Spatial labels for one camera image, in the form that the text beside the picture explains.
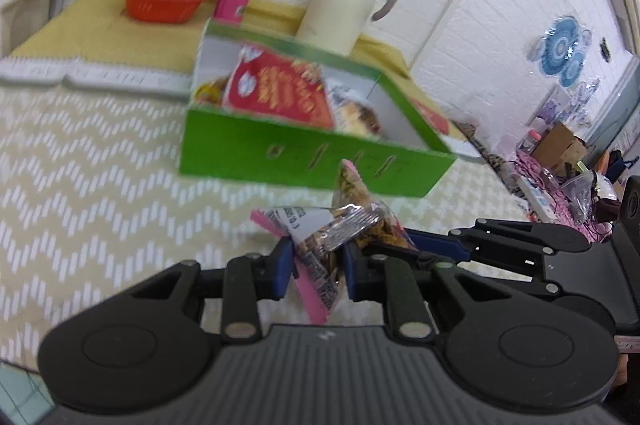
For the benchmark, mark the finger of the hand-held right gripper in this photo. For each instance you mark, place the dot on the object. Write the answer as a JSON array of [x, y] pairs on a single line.
[[530, 232], [440, 245]]

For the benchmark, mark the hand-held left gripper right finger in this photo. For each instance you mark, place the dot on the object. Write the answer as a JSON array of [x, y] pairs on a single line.
[[351, 271]]

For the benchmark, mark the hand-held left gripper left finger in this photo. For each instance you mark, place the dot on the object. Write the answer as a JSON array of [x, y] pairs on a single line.
[[283, 267]]

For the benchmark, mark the pink edged nut snack packet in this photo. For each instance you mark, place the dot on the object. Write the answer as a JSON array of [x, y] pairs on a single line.
[[315, 255]]

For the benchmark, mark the triangular yellow snack packet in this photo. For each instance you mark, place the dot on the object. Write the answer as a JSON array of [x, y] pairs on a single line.
[[372, 215]]

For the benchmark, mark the green cardboard box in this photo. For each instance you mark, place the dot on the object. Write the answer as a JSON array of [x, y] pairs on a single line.
[[240, 155]]

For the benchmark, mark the red nut packet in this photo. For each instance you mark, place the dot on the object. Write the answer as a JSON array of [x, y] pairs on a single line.
[[280, 90]]

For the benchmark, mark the white power strip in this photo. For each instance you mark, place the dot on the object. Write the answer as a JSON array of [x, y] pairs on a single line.
[[530, 192]]

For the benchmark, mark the pink floral cloth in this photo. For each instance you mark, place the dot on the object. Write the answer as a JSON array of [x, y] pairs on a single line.
[[555, 200]]

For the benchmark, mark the grey clear plastic bag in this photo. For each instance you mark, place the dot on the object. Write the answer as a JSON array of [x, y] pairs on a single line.
[[580, 195]]

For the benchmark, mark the leopard print cloth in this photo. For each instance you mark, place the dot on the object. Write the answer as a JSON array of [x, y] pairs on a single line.
[[492, 160]]

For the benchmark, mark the brown cardboard box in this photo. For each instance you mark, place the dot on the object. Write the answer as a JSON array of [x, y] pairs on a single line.
[[557, 150]]

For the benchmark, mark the plastic jar with pink lid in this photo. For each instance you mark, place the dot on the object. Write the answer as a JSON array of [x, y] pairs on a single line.
[[531, 141]]

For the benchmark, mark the red envelope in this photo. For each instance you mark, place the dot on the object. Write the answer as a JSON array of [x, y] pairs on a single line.
[[432, 117]]

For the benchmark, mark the brown pastry packet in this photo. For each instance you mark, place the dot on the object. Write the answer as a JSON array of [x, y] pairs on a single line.
[[362, 117]]

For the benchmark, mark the small blue paper fan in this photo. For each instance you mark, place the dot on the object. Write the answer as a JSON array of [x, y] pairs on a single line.
[[572, 70]]

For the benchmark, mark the beige chevron table cloth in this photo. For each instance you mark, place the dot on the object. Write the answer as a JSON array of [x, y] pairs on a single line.
[[100, 205]]

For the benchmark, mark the cream thermal carafe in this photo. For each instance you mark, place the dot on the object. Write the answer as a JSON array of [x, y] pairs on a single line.
[[340, 0]]

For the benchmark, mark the red plastic basket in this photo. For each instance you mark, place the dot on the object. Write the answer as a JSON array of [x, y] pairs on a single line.
[[162, 2]]

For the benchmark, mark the yellow tablecloth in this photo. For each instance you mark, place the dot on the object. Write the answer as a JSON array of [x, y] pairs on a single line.
[[75, 35]]

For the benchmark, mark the purple wall poster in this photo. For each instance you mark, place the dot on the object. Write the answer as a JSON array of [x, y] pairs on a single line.
[[550, 110]]

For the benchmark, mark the blue decorative wall plates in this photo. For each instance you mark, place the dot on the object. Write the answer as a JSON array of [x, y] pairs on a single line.
[[559, 47]]

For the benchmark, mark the black wall sign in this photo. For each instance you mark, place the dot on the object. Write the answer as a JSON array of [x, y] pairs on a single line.
[[605, 50]]

